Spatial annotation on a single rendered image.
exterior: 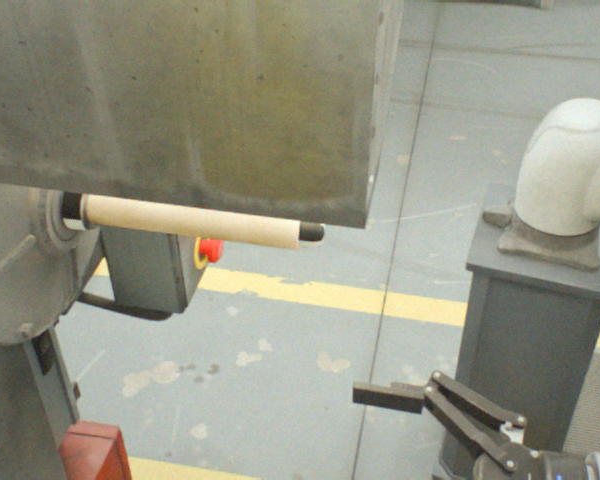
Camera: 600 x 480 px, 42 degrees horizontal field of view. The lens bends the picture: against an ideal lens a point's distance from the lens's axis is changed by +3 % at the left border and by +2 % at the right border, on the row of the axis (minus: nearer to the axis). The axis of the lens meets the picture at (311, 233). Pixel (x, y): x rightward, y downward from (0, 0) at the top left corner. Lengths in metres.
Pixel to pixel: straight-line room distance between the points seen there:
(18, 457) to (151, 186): 0.69
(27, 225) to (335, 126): 0.34
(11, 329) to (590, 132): 0.99
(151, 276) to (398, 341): 1.35
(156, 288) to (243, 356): 1.22
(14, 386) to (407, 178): 2.08
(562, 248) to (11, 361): 0.96
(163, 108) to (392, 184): 2.47
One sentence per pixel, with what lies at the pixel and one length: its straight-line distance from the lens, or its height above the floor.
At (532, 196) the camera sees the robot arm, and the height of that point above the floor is 0.82.
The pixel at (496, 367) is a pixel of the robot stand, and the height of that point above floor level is 0.43.
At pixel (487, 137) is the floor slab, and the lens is 3.18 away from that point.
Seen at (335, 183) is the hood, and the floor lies 1.41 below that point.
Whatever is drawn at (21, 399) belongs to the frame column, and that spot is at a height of 0.88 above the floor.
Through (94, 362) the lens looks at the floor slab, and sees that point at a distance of 2.27.
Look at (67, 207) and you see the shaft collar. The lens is 0.67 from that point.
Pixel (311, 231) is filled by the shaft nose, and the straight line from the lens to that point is 0.62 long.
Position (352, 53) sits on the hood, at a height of 1.49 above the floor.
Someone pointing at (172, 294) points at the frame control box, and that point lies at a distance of 1.01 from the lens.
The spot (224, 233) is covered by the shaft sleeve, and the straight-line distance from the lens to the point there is 0.63.
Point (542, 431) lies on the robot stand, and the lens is 1.78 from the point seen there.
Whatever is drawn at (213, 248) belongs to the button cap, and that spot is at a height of 0.99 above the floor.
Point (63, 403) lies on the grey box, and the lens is 1.24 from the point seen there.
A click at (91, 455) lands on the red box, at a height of 0.62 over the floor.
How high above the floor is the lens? 1.65
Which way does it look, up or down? 39 degrees down
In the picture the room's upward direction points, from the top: straight up
